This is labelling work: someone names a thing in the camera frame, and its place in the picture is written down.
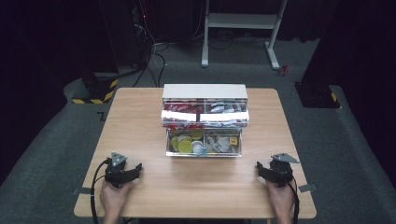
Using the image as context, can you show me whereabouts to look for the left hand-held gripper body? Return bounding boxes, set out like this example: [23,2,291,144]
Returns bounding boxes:
[104,151,135,189]

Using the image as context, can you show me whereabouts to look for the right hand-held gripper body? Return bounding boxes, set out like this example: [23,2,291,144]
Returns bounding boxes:
[266,152,301,189]

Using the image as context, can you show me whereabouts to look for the clear drawer with packets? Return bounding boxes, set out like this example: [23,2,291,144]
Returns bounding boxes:
[160,98,251,130]

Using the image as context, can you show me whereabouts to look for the white drawer cabinet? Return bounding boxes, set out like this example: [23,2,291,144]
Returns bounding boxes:
[162,82,249,108]

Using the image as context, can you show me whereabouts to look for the person's right hand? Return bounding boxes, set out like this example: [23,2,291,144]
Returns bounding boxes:
[265,180,296,218]

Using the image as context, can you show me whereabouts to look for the person's left hand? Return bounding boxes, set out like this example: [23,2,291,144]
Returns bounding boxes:
[99,179,133,218]

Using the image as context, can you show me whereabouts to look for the grey tape piece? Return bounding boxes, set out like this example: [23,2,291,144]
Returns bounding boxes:
[73,187,93,196]
[298,183,318,193]

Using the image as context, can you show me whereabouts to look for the heap of grey sachets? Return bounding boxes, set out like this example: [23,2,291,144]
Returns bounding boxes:
[205,134,239,154]

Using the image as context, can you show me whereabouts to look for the clear drawer with capsules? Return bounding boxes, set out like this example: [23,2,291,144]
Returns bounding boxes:
[164,126,244,158]

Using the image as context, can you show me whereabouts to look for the white round capsule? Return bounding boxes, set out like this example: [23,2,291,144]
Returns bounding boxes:
[191,140,205,155]

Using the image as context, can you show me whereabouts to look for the pile of white packets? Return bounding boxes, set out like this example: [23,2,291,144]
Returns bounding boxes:
[205,102,248,115]

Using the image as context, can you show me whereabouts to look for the pile of red packets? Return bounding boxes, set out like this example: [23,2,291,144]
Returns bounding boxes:
[163,102,205,115]

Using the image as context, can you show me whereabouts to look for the black yellow striped stand base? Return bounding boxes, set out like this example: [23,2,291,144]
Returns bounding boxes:
[71,72,120,105]

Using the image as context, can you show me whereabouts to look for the small red floor object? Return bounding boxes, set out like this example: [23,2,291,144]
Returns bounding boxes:
[277,63,290,77]

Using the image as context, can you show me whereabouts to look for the black curtain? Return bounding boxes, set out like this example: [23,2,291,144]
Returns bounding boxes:
[0,0,120,178]
[300,0,396,181]

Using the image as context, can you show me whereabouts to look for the white metal stand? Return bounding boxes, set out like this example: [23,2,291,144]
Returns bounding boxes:
[201,0,290,70]

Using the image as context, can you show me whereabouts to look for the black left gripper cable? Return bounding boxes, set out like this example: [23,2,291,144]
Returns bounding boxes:
[90,158,112,224]

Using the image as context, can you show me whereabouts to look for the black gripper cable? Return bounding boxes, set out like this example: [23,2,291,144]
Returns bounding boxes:
[90,158,112,224]
[288,176,301,224]

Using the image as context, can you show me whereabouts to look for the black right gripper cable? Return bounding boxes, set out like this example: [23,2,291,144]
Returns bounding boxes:
[288,176,301,224]

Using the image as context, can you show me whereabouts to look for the bundle of floor cables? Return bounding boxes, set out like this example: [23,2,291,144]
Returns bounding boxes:
[132,21,169,89]

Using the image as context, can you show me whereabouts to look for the black cables under stand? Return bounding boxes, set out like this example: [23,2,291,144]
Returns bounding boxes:
[191,29,266,51]

